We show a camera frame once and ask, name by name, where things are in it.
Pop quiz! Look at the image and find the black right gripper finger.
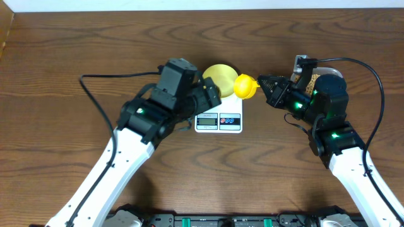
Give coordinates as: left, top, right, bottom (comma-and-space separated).
262, 87, 278, 103
258, 75, 288, 88

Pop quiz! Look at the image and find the yellow plastic scoop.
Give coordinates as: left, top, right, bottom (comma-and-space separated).
234, 74, 260, 100

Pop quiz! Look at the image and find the yellow plastic bowl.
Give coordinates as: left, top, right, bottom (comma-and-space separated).
203, 64, 239, 98

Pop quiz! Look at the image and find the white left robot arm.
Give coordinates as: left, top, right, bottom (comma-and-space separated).
47, 58, 221, 226

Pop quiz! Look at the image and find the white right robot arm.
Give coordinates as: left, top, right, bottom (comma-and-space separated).
258, 74, 403, 226

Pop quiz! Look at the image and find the white digital kitchen scale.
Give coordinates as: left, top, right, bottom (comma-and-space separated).
194, 94, 243, 134

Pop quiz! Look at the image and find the pile of soybeans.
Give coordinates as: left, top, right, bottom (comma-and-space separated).
306, 74, 320, 95

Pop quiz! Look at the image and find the clear plastic container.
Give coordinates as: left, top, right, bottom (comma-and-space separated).
290, 67, 343, 96

